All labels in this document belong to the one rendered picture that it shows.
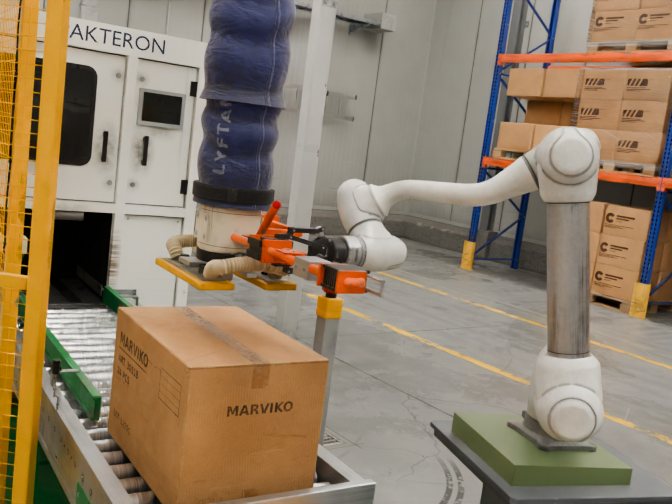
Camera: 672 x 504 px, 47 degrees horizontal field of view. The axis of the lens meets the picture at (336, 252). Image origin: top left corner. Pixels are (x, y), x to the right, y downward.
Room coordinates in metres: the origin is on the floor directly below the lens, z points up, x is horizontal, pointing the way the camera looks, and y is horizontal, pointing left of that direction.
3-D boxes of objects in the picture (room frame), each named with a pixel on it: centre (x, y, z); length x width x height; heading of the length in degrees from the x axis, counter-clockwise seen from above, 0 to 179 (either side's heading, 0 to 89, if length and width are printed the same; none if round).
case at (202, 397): (2.15, 0.31, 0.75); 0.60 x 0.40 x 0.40; 33
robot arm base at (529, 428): (2.05, -0.65, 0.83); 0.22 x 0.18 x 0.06; 21
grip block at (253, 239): (1.94, 0.17, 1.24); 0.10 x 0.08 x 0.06; 124
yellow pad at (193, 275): (2.10, 0.39, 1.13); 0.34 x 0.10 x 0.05; 34
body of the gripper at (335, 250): (2.02, 0.03, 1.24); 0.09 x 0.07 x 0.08; 124
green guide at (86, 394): (2.99, 1.16, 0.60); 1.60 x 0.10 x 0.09; 33
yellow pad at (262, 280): (2.21, 0.23, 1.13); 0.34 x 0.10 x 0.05; 34
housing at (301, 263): (1.77, 0.05, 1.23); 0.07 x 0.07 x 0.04; 34
